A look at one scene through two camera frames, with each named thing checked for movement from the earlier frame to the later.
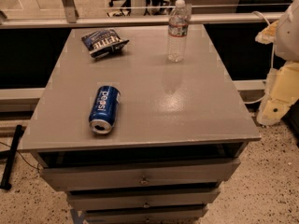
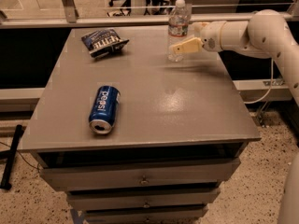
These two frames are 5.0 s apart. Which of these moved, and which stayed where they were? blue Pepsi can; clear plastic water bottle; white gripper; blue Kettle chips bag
Moved: white gripper
Stayed: blue Pepsi can; clear plastic water bottle; blue Kettle chips bag
